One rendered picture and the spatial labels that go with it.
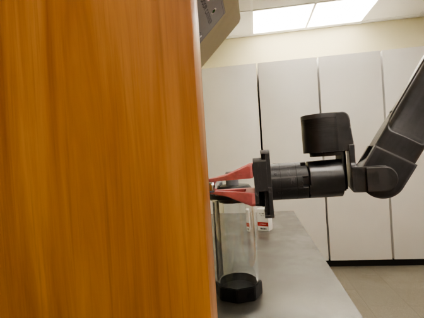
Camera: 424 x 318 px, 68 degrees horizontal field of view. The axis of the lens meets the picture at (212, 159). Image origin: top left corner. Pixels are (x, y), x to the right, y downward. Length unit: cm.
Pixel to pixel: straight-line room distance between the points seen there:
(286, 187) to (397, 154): 15
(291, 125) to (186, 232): 324
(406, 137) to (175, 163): 35
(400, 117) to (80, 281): 43
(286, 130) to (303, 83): 52
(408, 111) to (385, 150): 6
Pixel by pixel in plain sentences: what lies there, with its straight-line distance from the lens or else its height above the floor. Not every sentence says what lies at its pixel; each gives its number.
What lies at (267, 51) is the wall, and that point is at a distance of 404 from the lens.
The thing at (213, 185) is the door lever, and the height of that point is 120.
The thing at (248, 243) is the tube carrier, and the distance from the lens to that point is 69.
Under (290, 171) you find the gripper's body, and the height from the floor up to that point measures 122.
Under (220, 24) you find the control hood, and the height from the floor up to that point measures 147.
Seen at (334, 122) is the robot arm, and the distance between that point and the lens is 50.
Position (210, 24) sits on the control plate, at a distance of 54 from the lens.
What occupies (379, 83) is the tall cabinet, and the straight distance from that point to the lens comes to 369.
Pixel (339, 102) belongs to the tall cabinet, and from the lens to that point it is 355.
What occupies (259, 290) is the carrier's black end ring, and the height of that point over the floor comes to 95.
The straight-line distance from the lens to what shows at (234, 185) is 69.
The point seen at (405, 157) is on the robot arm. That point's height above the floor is 123.
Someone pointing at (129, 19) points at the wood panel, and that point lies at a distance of 25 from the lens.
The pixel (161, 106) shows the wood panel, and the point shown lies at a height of 128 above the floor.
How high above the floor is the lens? 125
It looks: 1 degrees down
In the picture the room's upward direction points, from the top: 4 degrees counter-clockwise
